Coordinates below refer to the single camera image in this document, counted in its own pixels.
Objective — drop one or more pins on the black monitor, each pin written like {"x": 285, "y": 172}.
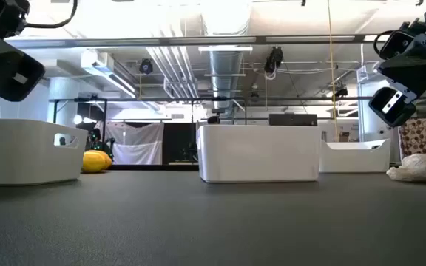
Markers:
{"x": 292, "y": 120}

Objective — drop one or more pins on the silver ventilation duct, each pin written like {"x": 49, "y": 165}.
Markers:
{"x": 225, "y": 74}

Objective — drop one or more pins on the black table mat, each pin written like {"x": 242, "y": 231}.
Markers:
{"x": 213, "y": 229}

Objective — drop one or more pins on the person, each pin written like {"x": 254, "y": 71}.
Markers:
{"x": 213, "y": 120}

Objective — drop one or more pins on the white plastic basket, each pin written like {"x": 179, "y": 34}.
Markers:
{"x": 20, "y": 155}
{"x": 257, "y": 153}
{"x": 353, "y": 160}

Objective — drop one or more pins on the brown dotted curtain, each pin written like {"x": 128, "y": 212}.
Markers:
{"x": 416, "y": 138}

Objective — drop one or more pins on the distant robot with green lights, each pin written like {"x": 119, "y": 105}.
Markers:
{"x": 95, "y": 136}

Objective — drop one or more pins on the black workstation frame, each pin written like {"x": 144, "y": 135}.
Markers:
{"x": 142, "y": 99}

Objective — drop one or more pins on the white hanging cloth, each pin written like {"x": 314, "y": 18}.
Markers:
{"x": 135, "y": 147}

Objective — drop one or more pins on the grey overhead beam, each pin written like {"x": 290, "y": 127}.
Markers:
{"x": 198, "y": 40}

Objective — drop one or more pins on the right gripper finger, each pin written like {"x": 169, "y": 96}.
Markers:
{"x": 396, "y": 45}
{"x": 401, "y": 116}

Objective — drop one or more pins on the black aluminium rig frame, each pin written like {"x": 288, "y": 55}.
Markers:
{"x": 154, "y": 167}

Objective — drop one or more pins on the white ceiling pipes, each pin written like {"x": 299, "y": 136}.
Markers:
{"x": 172, "y": 70}

